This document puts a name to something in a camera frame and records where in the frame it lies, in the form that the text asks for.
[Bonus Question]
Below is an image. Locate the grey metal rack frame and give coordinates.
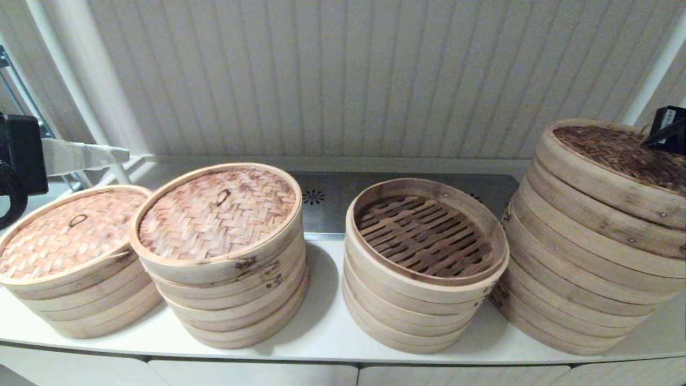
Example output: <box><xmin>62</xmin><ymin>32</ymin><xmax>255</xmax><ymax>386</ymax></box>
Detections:
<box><xmin>0</xmin><ymin>46</ymin><xmax>86</xmax><ymax>192</ymax></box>

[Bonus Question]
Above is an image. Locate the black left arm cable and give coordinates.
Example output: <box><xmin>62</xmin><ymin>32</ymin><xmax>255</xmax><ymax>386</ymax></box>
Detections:
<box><xmin>0</xmin><ymin>161</ymin><xmax>28</xmax><ymax>231</ymax></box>

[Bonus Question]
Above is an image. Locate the dark woven bamboo steamer lid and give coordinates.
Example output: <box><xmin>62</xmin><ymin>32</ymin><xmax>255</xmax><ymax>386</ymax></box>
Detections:
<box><xmin>535</xmin><ymin>119</ymin><xmax>686</xmax><ymax>231</ymax></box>

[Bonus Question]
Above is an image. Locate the bamboo steamer basket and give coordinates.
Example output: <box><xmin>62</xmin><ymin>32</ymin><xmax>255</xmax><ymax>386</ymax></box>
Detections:
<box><xmin>158</xmin><ymin>257</ymin><xmax>310</xmax><ymax>330</ymax></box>
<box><xmin>342</xmin><ymin>268</ymin><xmax>491</xmax><ymax>336</ymax></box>
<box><xmin>180</xmin><ymin>279</ymin><xmax>310</xmax><ymax>350</ymax></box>
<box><xmin>27</xmin><ymin>287</ymin><xmax>165</xmax><ymax>339</ymax></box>
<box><xmin>145</xmin><ymin>239</ymin><xmax>307</xmax><ymax>307</ymax></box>
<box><xmin>343</xmin><ymin>289</ymin><xmax>478</xmax><ymax>354</ymax></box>
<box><xmin>512</xmin><ymin>185</ymin><xmax>686</xmax><ymax>294</ymax></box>
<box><xmin>1</xmin><ymin>260</ymin><xmax>161</xmax><ymax>323</ymax></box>
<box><xmin>492</xmin><ymin>252</ymin><xmax>657</xmax><ymax>338</ymax></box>
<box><xmin>490</xmin><ymin>284</ymin><xmax>633</xmax><ymax>355</ymax></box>
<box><xmin>501</xmin><ymin>214</ymin><xmax>681</xmax><ymax>317</ymax></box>
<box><xmin>345</xmin><ymin>178</ymin><xmax>509</xmax><ymax>317</ymax></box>

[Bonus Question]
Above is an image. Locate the white stand base bar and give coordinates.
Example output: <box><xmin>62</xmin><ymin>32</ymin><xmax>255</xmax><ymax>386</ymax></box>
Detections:
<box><xmin>105</xmin><ymin>155</ymin><xmax>157</xmax><ymax>187</ymax></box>

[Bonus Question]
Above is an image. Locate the far left steamer stack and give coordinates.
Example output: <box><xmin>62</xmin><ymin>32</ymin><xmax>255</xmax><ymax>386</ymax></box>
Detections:
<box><xmin>0</xmin><ymin>185</ymin><xmax>156</xmax><ymax>302</ymax></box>

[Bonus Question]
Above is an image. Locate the white round pole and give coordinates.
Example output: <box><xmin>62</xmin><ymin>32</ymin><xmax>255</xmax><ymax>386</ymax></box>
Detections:
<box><xmin>24</xmin><ymin>0</ymin><xmax>133</xmax><ymax>187</ymax></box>
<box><xmin>616</xmin><ymin>8</ymin><xmax>686</xmax><ymax>127</ymax></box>

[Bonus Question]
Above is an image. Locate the light woven bamboo steamer lid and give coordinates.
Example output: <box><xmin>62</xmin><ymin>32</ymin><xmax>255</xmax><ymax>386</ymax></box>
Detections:
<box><xmin>129</xmin><ymin>162</ymin><xmax>304</xmax><ymax>286</ymax></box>

